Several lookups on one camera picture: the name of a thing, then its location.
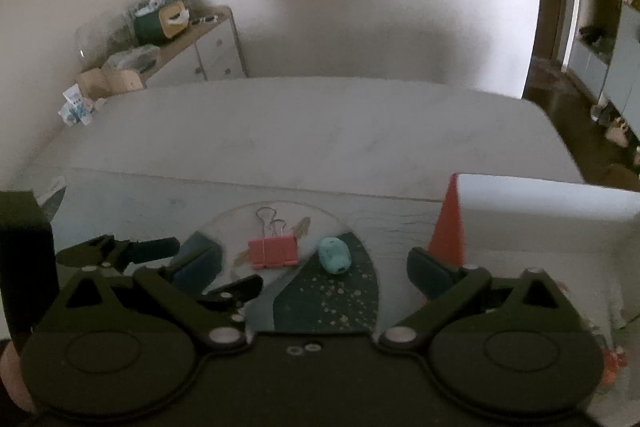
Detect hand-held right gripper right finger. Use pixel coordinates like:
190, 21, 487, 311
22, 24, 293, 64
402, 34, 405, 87
378, 247, 578, 353

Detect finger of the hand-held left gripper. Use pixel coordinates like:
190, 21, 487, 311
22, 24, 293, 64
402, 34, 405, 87
199, 274, 265, 324
55, 234, 181, 270

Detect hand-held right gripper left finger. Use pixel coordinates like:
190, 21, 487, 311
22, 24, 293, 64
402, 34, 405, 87
44, 232, 248, 355

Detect pink binder clip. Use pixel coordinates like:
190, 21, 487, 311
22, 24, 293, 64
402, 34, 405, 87
248, 206, 300, 270

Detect teal oval toy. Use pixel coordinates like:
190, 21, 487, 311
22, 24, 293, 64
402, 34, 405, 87
318, 236, 352, 276

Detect red cardboard shoe box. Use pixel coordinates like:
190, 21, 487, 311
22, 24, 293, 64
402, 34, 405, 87
425, 173, 640, 410

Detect orange toy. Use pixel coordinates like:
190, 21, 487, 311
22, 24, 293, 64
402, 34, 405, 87
599, 346, 632, 389

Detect person's left hand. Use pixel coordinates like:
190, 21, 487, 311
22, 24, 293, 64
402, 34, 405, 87
0, 347, 37, 414

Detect round dark green plate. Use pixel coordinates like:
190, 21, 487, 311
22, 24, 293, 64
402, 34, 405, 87
199, 201, 384, 334

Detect white and blue packets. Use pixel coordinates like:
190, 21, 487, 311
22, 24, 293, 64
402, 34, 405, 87
61, 83, 97, 126

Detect brown cardboard box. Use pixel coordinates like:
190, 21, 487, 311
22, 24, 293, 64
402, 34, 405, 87
74, 66, 147, 101

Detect clear plastic bag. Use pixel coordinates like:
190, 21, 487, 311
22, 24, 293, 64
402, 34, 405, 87
102, 44, 162, 71

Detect white wooden side cabinet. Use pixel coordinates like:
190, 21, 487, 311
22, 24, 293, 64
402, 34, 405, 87
144, 6, 249, 88

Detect green tissue box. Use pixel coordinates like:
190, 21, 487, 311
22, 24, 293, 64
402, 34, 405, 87
133, 0, 192, 46

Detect beige slippers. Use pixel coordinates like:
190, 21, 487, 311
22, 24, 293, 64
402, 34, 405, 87
602, 117, 637, 145

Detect grey wall cabinet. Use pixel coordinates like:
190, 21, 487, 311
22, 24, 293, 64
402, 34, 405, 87
567, 0, 640, 142

